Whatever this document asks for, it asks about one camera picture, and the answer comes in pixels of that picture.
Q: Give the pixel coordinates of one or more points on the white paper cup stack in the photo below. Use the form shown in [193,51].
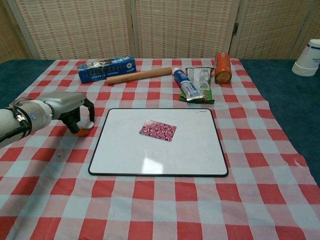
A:
[308,61]

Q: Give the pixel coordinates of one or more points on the blue cling wrap box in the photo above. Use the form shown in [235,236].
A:
[107,71]

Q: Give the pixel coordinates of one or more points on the blue white toothpaste tube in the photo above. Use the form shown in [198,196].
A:
[188,86]

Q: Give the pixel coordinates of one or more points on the small white round object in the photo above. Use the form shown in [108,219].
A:
[87,124]

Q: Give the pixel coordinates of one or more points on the beige woven folding screen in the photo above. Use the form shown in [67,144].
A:
[175,27]

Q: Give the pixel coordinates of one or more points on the white tray board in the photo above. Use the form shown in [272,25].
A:
[160,155]

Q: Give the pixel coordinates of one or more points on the wooden rolling pin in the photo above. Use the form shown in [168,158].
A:
[140,75]

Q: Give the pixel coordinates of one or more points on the green snack packet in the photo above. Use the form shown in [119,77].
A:
[203,82]

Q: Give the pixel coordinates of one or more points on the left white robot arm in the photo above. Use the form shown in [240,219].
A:
[22,120]

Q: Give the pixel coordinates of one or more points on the red white checkered tablecloth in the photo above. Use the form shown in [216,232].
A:
[160,205]

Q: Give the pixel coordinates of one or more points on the metal screen hinge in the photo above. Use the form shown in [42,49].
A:
[236,28]

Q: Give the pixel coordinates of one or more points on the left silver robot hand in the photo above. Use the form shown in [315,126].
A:
[65,106]

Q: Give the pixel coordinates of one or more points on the dark blue table cover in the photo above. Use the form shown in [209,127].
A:
[290,95]

